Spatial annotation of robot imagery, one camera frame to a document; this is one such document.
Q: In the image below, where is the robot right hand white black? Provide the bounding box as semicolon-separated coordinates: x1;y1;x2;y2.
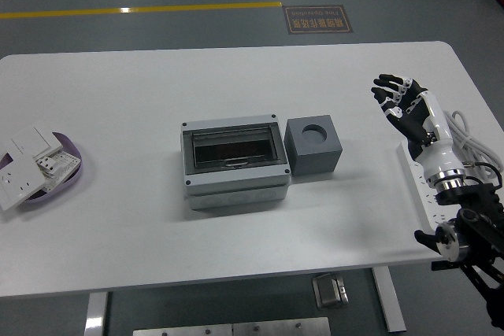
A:
371;73;466;188

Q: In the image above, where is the smoky transparent box lid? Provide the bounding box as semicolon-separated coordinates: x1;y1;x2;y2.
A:
190;124;283;170

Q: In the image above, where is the grey cube with round hole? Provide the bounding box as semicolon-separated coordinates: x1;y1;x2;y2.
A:
283;114;343;176

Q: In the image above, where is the black table control box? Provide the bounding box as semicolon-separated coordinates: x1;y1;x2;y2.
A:
431;260;462;272

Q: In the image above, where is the metal floor box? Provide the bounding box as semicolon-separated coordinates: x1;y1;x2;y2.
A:
312;272;350;308

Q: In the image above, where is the white power strip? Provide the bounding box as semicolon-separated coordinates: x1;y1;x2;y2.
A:
395;142;448;235

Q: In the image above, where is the white table leg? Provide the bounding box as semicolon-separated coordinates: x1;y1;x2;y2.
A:
83;291;109;336
372;267;407;333

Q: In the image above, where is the dark floor sign orange text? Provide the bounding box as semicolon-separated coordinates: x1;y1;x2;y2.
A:
283;5;354;35

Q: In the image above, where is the yellow floor line tape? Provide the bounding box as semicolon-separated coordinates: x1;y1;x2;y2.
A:
0;0;283;20

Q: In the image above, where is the purple tray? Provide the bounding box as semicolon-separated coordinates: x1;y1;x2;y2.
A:
0;131;85;207

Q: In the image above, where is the small white socket module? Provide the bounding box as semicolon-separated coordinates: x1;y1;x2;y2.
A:
35;154;60;178

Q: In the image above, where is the white power cable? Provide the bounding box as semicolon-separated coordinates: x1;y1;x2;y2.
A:
443;109;504;180

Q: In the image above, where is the grey plastic enclosure box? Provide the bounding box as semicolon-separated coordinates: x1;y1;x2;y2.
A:
180;113;291;211

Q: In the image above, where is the metal base plate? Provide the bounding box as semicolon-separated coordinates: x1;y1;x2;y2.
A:
232;316;332;336
132;323;234;336

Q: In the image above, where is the white wall switch plate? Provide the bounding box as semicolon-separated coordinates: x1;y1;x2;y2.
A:
9;125;65;160

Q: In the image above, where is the white wall socket plate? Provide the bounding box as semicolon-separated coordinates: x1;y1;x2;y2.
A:
0;151;47;212

